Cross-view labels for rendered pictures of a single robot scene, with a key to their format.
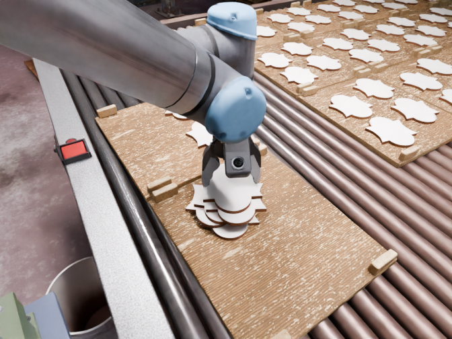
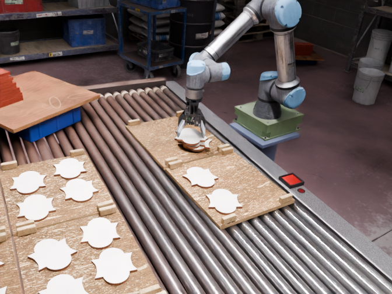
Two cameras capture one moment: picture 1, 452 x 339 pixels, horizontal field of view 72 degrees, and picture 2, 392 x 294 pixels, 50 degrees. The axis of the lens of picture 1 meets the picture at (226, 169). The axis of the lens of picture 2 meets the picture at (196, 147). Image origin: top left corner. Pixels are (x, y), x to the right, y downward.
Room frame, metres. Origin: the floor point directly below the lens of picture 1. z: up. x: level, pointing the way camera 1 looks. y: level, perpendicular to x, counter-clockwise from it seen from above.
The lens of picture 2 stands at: (2.15, 0.01, 1.89)
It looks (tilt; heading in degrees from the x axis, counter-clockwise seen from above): 30 degrees down; 180
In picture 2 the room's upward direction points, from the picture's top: 5 degrees clockwise
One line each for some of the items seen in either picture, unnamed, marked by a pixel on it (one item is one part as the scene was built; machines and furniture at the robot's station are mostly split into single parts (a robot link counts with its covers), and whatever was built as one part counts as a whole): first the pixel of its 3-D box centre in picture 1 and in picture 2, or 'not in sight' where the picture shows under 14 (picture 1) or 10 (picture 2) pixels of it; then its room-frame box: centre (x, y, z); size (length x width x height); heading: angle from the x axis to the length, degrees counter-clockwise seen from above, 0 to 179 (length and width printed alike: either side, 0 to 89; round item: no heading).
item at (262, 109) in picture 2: not in sight; (268, 105); (0.11, 0.38, 1.01); 0.15 x 0.15 x 0.10
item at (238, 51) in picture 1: (230, 44); (196, 74); (0.50, -0.01, 1.29); 0.09 x 0.08 x 0.11; 122
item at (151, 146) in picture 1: (174, 133); (227, 185); (0.76, 0.15, 0.93); 0.41 x 0.35 x 0.02; 34
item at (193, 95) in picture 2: not in sight; (195, 92); (0.50, -0.01, 1.21); 0.08 x 0.08 x 0.05
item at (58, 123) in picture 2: not in sight; (35, 112); (0.34, -0.77, 0.97); 0.31 x 0.31 x 0.10; 59
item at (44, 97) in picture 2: not in sight; (25, 97); (0.30, -0.83, 1.03); 0.50 x 0.50 x 0.02; 59
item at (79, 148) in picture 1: (74, 151); (291, 181); (0.68, 0.43, 0.92); 0.06 x 0.06 x 0.01; 30
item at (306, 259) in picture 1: (261, 229); (177, 139); (0.41, -0.08, 0.93); 0.41 x 0.35 x 0.02; 33
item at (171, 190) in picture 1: (165, 192); (223, 147); (0.49, 0.14, 0.95); 0.06 x 0.02 x 0.03; 123
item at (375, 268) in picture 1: (382, 261); (133, 122); (0.32, -0.30, 0.95); 0.06 x 0.02 x 0.03; 123
